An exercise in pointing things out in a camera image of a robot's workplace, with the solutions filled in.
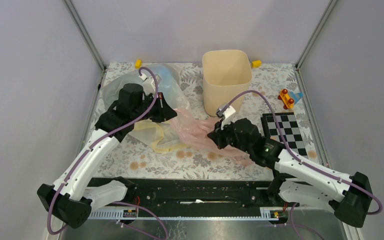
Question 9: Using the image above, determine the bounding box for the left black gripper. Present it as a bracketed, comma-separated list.
[132, 91, 178, 123]

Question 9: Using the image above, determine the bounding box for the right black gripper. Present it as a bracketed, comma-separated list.
[207, 117, 252, 154]

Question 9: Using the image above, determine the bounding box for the clear white trash bag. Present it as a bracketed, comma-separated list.
[102, 63, 190, 153]

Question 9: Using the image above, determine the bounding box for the pink plastic trash bag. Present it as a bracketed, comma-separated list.
[169, 108, 253, 167]

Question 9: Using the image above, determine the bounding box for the beige plastic trash bin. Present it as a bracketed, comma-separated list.
[201, 49, 253, 117]

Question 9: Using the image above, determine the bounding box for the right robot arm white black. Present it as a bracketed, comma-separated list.
[207, 118, 374, 228]

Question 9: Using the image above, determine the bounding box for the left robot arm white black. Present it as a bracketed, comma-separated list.
[37, 83, 177, 234]

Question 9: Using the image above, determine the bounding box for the yellow block far left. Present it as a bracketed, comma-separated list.
[134, 59, 143, 69]

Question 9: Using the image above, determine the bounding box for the yellow block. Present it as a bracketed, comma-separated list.
[134, 59, 143, 69]
[251, 60, 262, 68]

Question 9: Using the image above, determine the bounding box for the black white checkerboard plate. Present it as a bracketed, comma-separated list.
[260, 112, 308, 158]

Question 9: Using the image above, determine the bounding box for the yellow red toy car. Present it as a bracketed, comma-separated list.
[277, 88, 295, 110]

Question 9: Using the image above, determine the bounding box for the floral patterned table mat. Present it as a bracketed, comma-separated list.
[87, 62, 326, 181]

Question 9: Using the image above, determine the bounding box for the blue triangle toy piece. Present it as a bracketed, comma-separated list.
[288, 91, 303, 104]

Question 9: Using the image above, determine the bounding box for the yellow block far right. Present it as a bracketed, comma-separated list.
[251, 60, 262, 68]

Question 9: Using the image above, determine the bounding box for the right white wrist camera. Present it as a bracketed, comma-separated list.
[215, 104, 236, 130]

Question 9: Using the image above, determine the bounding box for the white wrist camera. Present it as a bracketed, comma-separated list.
[139, 73, 162, 86]
[215, 104, 236, 130]

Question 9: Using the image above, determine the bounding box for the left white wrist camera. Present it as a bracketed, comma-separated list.
[139, 73, 162, 86]

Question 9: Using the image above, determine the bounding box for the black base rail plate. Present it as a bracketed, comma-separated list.
[92, 177, 299, 220]

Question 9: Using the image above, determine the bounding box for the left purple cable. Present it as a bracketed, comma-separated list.
[46, 67, 171, 240]

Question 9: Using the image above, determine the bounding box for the purple cable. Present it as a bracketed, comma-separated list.
[218, 90, 384, 240]
[46, 67, 171, 240]

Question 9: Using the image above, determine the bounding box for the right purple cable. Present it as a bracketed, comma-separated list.
[218, 90, 384, 240]

